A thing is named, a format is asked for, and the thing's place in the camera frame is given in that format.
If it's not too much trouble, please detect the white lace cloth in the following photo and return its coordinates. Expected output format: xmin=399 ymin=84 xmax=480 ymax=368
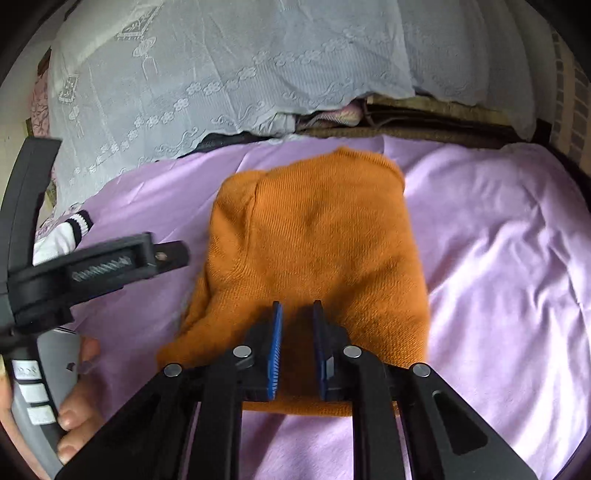
xmin=46 ymin=0 xmax=541 ymax=204

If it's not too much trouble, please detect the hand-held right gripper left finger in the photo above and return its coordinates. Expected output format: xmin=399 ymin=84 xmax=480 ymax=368
xmin=55 ymin=301 xmax=283 ymax=480

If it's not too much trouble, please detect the pink floral cloth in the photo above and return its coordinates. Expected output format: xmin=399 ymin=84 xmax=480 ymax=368
xmin=28 ymin=48 xmax=58 ymax=139

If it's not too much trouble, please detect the pink striped cloth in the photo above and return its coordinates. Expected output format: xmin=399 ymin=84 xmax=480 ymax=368
xmin=295 ymin=102 xmax=363 ymax=130

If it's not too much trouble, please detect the white garment with striped cuff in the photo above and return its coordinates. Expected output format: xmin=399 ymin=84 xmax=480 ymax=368
xmin=32 ymin=210 xmax=95 ymax=266

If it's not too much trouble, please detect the person's left hand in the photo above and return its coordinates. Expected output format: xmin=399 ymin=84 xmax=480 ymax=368
xmin=56 ymin=336 xmax=107 ymax=464

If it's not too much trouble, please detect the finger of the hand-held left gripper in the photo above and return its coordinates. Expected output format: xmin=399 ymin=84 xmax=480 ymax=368
xmin=133 ymin=232 xmax=191 ymax=278

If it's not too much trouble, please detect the purple bed sheet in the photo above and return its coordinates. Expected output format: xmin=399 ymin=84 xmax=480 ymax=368
xmin=32 ymin=134 xmax=587 ymax=480

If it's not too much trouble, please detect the orange knit cardigan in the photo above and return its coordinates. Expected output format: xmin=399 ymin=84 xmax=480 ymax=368
xmin=156 ymin=147 xmax=432 ymax=418

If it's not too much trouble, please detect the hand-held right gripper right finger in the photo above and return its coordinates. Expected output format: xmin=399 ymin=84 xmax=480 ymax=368
xmin=312 ymin=300 xmax=539 ymax=480

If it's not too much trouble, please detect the brown woven mat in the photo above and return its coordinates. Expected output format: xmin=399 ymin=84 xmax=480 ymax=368
xmin=295 ymin=95 xmax=527 ymax=148

